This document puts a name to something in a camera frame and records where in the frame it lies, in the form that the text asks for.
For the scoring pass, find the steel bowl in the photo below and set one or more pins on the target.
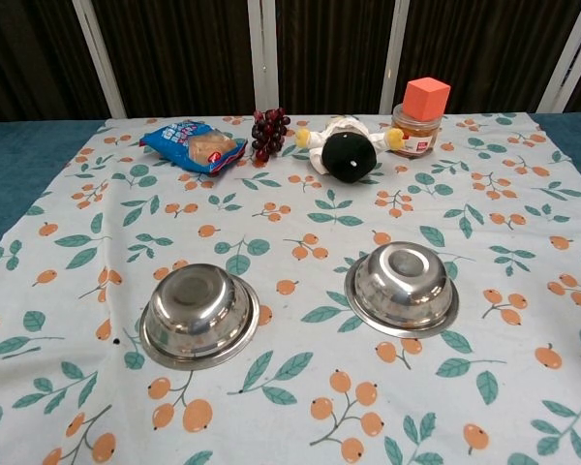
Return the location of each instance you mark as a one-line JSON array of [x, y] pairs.
[[193, 310], [402, 286]]

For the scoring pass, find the floral tablecloth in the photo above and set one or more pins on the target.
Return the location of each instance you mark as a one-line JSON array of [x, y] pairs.
[[290, 218]]

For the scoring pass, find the orange cube block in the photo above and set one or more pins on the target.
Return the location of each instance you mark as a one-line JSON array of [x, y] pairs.
[[423, 99]]

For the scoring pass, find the black-haired plush doll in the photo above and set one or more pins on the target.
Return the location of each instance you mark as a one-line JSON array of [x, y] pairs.
[[348, 155]]

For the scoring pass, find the dark red grape bunch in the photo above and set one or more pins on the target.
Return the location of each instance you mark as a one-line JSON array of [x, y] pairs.
[[268, 133]]

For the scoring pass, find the blue snack bag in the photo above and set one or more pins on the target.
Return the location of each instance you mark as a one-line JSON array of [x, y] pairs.
[[184, 140]]

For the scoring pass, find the white partition frame post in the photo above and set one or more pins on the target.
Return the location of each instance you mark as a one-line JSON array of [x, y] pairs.
[[396, 58], [100, 63], [570, 58], [263, 58]]

